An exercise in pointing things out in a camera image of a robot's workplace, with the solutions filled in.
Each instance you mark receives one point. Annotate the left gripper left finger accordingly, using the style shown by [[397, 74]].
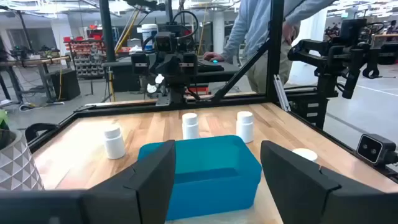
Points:
[[146, 193]]

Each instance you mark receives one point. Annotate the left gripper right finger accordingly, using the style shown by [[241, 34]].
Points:
[[298, 193]]

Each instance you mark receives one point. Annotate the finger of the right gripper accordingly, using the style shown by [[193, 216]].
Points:
[[140, 63], [189, 63]]

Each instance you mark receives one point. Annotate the white pill bottle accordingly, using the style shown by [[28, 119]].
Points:
[[190, 127], [306, 153], [114, 144], [245, 129]]

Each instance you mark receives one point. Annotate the black background robot arm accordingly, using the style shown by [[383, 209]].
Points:
[[342, 53]]

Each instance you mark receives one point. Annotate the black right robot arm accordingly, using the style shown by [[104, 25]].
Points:
[[178, 93]]

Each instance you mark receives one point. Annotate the blue plastic basket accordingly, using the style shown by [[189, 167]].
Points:
[[214, 174]]

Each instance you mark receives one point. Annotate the person's hand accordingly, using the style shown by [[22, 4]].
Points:
[[290, 32], [213, 56]]

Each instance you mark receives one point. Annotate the black mouse with blue light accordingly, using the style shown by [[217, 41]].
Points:
[[215, 61]]

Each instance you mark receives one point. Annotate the red box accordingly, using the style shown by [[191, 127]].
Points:
[[199, 90]]

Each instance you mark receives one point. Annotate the black desk top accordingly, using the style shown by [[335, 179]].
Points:
[[217, 70]]

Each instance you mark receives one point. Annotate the white plastic tub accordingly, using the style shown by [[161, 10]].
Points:
[[148, 35]]

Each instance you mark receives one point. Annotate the shelf with red bins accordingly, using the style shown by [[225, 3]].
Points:
[[87, 56]]

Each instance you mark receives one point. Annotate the person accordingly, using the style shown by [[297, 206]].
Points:
[[248, 28]]

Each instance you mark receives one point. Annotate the black box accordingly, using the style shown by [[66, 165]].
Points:
[[65, 84]]

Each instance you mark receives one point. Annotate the black equipment stand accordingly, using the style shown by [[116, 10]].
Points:
[[311, 109]]

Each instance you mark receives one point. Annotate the silver aluminium extrusion bars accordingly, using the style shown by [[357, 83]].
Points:
[[281, 93]]

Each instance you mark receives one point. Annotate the wooden workbench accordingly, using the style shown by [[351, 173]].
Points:
[[31, 61]]

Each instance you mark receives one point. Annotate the succulent in white patterned pot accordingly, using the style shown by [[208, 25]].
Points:
[[17, 161]]

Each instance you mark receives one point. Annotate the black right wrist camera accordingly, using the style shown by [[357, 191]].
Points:
[[163, 42]]

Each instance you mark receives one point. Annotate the black table-level camera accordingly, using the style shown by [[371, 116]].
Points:
[[371, 148]]

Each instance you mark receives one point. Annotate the black aluminium table frame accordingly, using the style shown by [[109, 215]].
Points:
[[275, 62]]

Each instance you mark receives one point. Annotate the black curved bracket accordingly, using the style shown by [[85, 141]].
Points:
[[40, 127]]

